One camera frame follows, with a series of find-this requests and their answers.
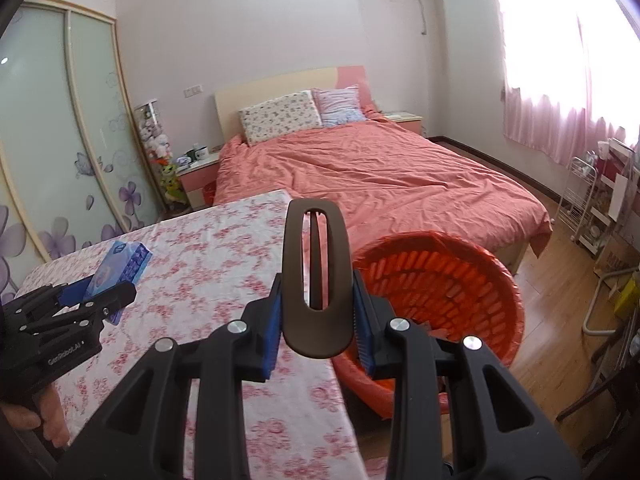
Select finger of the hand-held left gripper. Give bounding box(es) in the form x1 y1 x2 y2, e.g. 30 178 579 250
19 281 138 335
5 275 96 321

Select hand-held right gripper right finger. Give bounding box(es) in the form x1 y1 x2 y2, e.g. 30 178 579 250
352 270 583 480

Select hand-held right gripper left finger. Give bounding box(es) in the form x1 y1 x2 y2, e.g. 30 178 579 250
70 272 286 480

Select blue yellow snack packets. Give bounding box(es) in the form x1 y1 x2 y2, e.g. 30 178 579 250
87 241 153 326

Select brown hair clip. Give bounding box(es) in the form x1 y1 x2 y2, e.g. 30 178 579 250
281 199 357 360

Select orange plastic laundry basket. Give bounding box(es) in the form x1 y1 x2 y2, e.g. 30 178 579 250
332 230 526 421

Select person's left hand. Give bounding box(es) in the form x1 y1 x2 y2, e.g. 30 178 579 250
0 387 69 448

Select pink floral tablecloth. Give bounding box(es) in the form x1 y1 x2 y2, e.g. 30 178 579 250
12 189 366 480

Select pink white nightstand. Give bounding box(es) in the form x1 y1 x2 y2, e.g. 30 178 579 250
382 110 426 136
177 152 223 211

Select clear tube of plush toys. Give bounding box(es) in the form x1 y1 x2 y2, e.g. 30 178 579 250
132 101 188 206

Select coral duvet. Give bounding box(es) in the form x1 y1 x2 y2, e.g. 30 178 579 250
214 105 553 281

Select floral sliding door wardrobe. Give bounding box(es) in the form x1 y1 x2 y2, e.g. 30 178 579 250
0 0 166 306

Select floral print pillow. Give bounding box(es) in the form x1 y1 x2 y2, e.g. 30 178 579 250
238 91 323 147

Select pink striped pillow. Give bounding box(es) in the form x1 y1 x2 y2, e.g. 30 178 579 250
312 86 368 128

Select beige pink headboard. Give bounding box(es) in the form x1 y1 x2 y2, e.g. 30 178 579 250
214 65 373 146

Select cardboard box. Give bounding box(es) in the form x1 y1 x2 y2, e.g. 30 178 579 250
597 230 632 281

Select pink curtain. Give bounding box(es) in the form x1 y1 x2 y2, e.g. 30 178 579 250
492 0 640 166

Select white tube frame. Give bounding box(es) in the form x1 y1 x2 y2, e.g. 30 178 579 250
582 265 640 337

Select white wire rack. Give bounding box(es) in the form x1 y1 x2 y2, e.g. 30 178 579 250
555 152 603 251

